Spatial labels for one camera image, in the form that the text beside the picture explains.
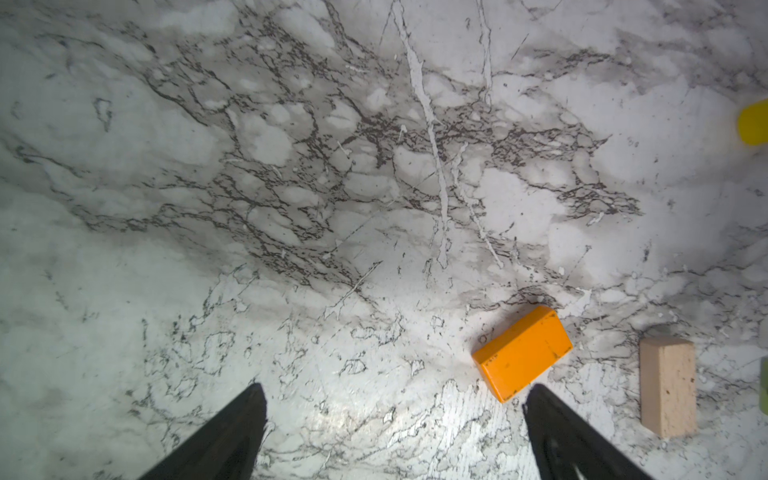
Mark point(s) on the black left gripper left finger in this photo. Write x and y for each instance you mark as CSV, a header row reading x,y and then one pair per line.
x,y
225,447

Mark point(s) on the yellow cylinder wood block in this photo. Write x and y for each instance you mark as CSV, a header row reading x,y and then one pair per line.
x,y
752,124

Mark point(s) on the natural beige wood block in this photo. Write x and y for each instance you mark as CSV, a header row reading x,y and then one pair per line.
x,y
668,403

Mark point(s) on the orange wood block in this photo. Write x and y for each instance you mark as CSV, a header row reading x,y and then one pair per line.
x,y
523,352

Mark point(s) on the lime green wood cube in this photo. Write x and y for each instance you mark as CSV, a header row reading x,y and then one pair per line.
x,y
763,385

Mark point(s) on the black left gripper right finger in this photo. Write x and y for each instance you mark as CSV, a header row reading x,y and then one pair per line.
x,y
567,447

